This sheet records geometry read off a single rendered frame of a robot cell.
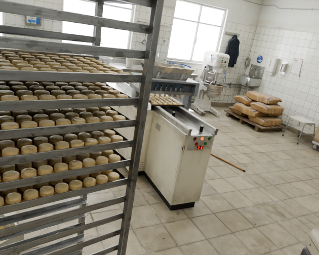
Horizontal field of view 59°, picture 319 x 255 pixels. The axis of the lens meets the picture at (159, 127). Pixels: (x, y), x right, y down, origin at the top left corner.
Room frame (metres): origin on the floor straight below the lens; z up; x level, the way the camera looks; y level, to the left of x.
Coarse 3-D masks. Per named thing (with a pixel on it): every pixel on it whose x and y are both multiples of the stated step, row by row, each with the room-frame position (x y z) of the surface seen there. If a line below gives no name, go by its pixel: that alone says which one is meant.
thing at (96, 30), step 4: (96, 4) 1.40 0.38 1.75; (100, 4) 1.40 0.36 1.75; (96, 8) 1.40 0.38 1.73; (100, 8) 1.40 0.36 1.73; (96, 12) 1.40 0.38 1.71; (100, 12) 1.40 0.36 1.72; (100, 16) 1.40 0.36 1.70; (96, 28) 1.39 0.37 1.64; (100, 28) 1.41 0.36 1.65; (96, 32) 1.39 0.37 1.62; (100, 32) 1.41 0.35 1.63; (96, 36) 1.40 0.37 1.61; (100, 36) 1.41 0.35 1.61; (92, 44) 1.41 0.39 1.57; (96, 44) 1.40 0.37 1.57; (80, 196) 1.41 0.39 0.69; (84, 196) 1.40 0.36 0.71; (84, 204) 1.40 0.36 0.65; (80, 220) 1.39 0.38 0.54; (84, 220) 1.41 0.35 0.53; (80, 232) 1.40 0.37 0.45
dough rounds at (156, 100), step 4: (152, 96) 3.30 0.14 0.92; (156, 96) 3.37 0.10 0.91; (168, 96) 3.43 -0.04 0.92; (152, 100) 3.10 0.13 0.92; (156, 100) 3.12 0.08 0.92; (160, 100) 3.15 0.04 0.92; (164, 100) 3.18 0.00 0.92; (168, 100) 3.22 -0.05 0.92; (172, 100) 3.28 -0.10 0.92; (152, 104) 2.99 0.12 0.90; (156, 104) 2.99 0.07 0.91; (160, 104) 3.01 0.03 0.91; (164, 104) 3.04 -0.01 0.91; (168, 104) 3.08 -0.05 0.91; (172, 104) 3.12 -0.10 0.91; (176, 104) 3.11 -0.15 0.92; (180, 104) 3.13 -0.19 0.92
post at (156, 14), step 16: (160, 0) 1.06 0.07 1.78; (160, 16) 1.06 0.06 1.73; (144, 64) 1.07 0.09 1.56; (144, 80) 1.05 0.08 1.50; (144, 96) 1.05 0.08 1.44; (144, 112) 1.06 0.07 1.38; (144, 128) 1.07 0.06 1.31; (128, 176) 1.07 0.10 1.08; (128, 192) 1.06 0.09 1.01; (128, 208) 1.05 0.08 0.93; (128, 224) 1.06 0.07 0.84
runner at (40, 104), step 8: (0, 104) 0.76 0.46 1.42; (8, 104) 0.78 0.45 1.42; (16, 104) 0.79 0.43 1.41; (24, 104) 0.80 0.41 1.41; (32, 104) 0.82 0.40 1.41; (40, 104) 0.83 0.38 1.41; (48, 104) 0.85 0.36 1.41; (56, 104) 0.87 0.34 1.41; (64, 104) 0.88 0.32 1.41; (72, 104) 0.90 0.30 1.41; (80, 104) 0.92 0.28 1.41; (88, 104) 0.94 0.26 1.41; (96, 104) 0.96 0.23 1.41; (104, 104) 0.98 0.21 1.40; (112, 104) 1.00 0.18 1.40; (120, 104) 1.02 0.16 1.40; (128, 104) 1.04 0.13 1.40; (136, 104) 1.07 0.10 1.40
